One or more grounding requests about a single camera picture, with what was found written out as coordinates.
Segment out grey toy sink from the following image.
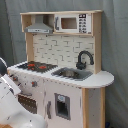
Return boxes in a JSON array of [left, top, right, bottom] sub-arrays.
[[52, 67, 92, 81]]

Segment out grey range hood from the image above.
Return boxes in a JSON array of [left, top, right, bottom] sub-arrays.
[[24, 14, 54, 34]]

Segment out grey dishwasher panel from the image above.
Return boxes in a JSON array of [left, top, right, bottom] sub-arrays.
[[54, 93, 71, 120]]

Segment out toy microwave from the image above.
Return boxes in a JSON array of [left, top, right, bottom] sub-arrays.
[[54, 14, 92, 34]]

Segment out wooden toy kitchen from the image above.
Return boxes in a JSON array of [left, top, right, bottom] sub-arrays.
[[8, 10, 114, 128]]

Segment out red right stove knob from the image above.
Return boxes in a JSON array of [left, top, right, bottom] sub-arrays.
[[31, 81, 37, 87]]

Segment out toy oven door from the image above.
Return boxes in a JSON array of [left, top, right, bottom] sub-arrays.
[[18, 95, 37, 114]]

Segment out red stove knob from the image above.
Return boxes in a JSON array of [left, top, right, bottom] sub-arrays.
[[13, 76, 18, 82], [31, 81, 37, 87]]

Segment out black toy stovetop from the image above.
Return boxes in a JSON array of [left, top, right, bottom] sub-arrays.
[[19, 61, 56, 73]]

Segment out black toy faucet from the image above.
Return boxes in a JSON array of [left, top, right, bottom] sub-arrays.
[[76, 50, 94, 70]]

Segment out red left stove knob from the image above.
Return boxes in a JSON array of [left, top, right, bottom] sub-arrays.
[[13, 76, 18, 82]]

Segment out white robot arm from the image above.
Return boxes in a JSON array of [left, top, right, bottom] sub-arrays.
[[0, 57, 46, 128]]

